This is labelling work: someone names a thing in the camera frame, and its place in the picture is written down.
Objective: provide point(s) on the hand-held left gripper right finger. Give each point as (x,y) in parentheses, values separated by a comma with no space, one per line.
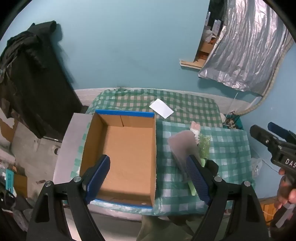
(196,178)

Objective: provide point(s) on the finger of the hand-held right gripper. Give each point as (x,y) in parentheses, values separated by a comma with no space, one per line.
(263,135)
(279,131)

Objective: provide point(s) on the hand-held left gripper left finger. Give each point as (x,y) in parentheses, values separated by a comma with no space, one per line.
(101,170)

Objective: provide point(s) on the pale grey sheet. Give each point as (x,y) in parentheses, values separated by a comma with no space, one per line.
(182,148)

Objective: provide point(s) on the cardboard box with blue rim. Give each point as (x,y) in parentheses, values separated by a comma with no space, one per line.
(129,150)

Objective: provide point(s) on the person's right hand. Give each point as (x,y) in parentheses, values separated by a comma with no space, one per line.
(285,194)

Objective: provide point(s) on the green glitter sponge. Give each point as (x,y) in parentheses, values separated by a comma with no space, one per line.
(204,148)

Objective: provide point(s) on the dark teal basket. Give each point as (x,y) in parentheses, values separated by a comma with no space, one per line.
(233,121)

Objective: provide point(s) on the wooden crate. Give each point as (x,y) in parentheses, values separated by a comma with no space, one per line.
(268,208)

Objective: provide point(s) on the olive trousers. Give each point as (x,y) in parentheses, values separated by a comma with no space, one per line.
(161,229)

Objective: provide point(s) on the green checked tablecloth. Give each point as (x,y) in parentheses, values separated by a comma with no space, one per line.
(189,102)

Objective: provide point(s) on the white paper card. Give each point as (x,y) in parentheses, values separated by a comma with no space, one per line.
(161,107)

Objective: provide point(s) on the brown cardboard piece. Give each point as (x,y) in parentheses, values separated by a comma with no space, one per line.
(20,185)

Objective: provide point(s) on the silver foil sheet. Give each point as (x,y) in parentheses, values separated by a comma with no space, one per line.
(245,46)

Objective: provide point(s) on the teal box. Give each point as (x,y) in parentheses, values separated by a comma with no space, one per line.
(10,180)

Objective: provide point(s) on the wooden window ledge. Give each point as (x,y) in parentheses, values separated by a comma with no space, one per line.
(190,63)

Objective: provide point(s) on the black hanging clothes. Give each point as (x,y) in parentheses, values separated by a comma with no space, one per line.
(30,81)

